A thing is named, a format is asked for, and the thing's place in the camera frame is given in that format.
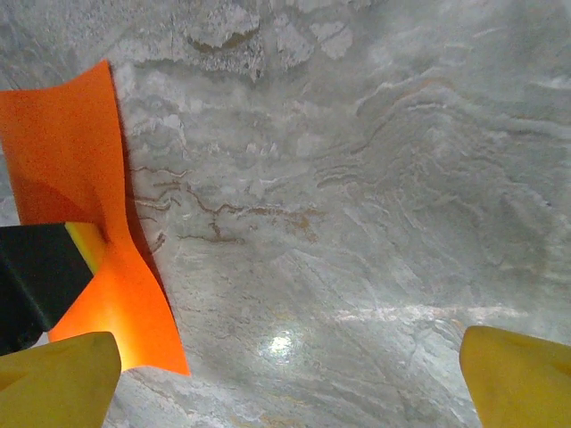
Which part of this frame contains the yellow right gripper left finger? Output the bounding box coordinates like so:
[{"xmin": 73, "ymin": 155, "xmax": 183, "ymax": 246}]
[{"xmin": 0, "ymin": 331, "xmax": 122, "ymax": 428}]

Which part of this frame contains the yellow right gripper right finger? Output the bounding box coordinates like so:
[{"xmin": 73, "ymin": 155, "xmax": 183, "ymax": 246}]
[{"xmin": 459, "ymin": 325, "xmax": 571, "ymax": 428}]

